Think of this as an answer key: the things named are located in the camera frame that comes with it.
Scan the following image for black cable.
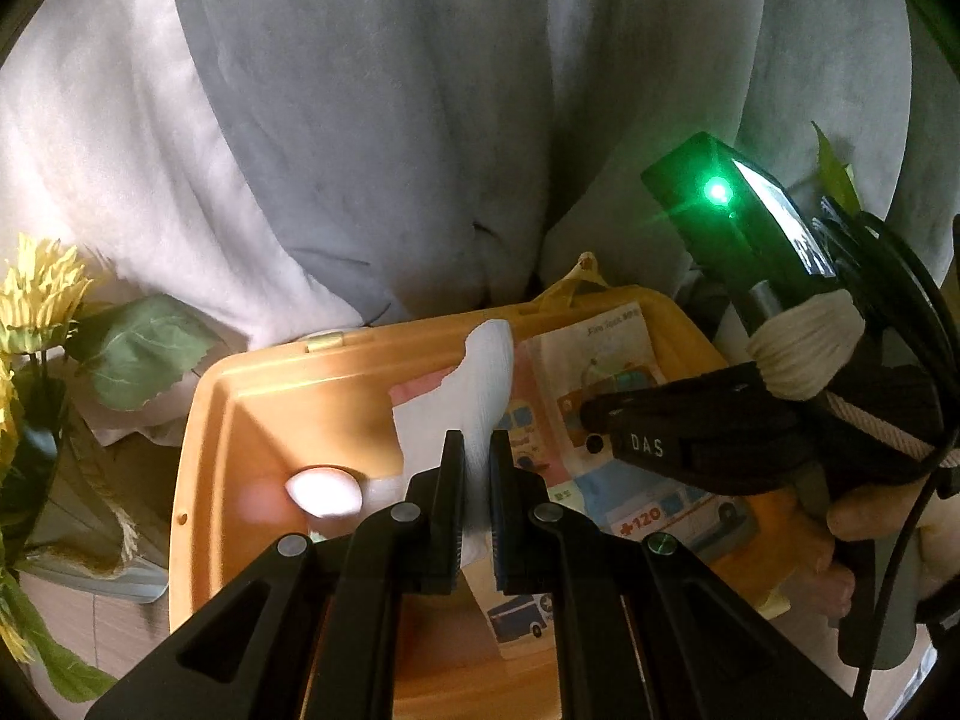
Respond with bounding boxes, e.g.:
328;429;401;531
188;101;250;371
849;209;960;714

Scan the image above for colourful vehicle cloth book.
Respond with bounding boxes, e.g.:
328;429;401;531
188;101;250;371
389;301;760;664

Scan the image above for right hand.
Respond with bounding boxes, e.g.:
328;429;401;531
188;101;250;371
711;481;923;619

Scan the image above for white cloth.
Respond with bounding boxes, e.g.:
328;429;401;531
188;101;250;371
394;319;514;567

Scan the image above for grey ribbed metal vase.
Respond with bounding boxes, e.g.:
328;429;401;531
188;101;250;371
14;416;178;605

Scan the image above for pink soft ball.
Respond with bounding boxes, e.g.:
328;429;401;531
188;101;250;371
285;466;363;518

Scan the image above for yellow artificial sunflowers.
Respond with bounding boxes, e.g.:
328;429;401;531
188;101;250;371
2;234;218;704

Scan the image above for grey blanket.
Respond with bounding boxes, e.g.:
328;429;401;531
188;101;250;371
0;0;960;355

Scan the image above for orange plastic storage basket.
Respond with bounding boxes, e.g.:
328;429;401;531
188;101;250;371
167;250;797;720

